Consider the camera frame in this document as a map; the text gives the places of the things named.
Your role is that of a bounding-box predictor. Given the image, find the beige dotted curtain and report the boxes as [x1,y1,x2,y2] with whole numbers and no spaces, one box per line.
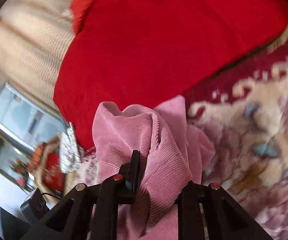
[0,0,84,120]

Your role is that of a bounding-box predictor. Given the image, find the orange black patterned cloth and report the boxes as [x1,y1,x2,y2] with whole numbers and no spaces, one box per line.
[32,142,47,165]

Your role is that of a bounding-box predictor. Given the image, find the red cardboard box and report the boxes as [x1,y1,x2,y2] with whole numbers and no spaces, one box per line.
[44,152,65,190]

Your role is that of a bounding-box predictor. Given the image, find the black cable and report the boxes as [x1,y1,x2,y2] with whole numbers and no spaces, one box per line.
[41,192,63,201]

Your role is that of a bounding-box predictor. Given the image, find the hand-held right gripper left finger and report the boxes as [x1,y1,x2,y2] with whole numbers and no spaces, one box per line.
[21,150,144,240]

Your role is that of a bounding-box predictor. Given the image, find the floral plush blanket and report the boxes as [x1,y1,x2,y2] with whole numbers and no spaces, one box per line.
[79,12,288,240]

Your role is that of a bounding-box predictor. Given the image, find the pink corduroy jacket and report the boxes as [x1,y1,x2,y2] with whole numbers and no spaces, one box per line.
[92,95,217,240]

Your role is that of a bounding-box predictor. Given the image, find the white standing air conditioner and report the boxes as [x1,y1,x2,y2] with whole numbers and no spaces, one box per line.
[0,82,69,153]

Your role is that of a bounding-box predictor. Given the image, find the red quilt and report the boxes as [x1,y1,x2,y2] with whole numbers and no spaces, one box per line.
[53,0,288,150]

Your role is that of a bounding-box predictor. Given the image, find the white crackle pattern cloth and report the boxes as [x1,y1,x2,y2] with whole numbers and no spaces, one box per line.
[59,122,80,174]

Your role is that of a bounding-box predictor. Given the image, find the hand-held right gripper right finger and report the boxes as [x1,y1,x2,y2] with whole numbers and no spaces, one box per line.
[176,181,267,240]

